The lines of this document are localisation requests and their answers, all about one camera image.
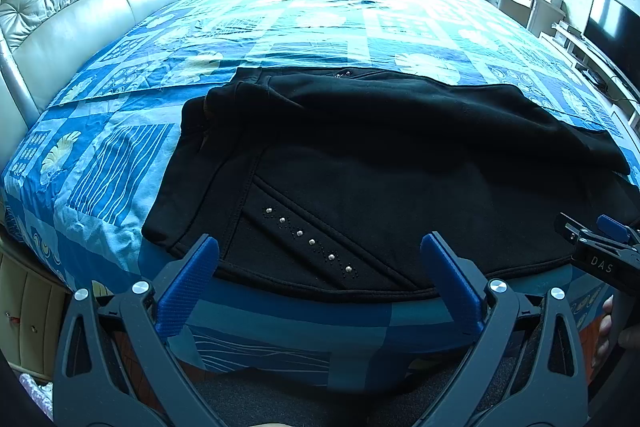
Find black pants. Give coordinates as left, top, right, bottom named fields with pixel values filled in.
left=142, top=68, right=639, bottom=301

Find right hand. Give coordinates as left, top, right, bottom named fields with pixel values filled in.
left=591, top=295, right=640, bottom=369

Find cream bedside cabinet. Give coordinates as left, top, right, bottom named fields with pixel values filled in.
left=0, top=231, right=70, bottom=381

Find blue patterned bed sheet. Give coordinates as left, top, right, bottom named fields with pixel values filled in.
left=1, top=0, right=639, bottom=391

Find white tv cabinet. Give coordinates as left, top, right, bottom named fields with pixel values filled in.
left=539, top=23, right=639, bottom=134

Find black flat television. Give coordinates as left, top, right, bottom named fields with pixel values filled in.
left=584, top=0, right=640, bottom=88

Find white dressing table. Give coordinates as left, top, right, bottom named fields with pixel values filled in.
left=486, top=0, right=565, bottom=37

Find cream tufted leather headboard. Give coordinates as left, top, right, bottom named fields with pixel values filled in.
left=1, top=0, right=178, bottom=162

